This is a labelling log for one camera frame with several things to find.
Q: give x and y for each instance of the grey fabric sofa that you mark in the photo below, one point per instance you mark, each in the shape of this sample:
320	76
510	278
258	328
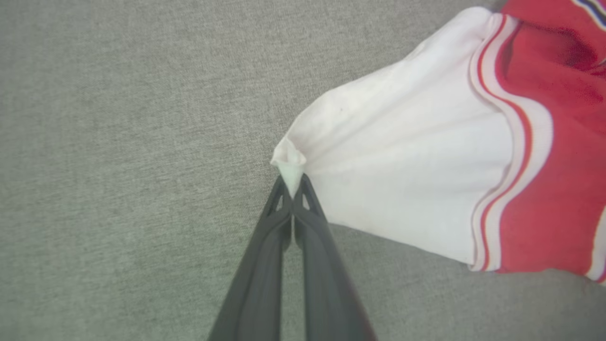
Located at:
118	142

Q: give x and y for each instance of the red and white shirt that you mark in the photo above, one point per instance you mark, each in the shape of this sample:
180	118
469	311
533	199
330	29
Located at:
402	142

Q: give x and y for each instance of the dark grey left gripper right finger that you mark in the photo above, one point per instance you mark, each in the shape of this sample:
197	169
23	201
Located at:
331	293

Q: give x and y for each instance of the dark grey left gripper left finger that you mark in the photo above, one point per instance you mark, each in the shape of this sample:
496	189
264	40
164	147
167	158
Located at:
255	293

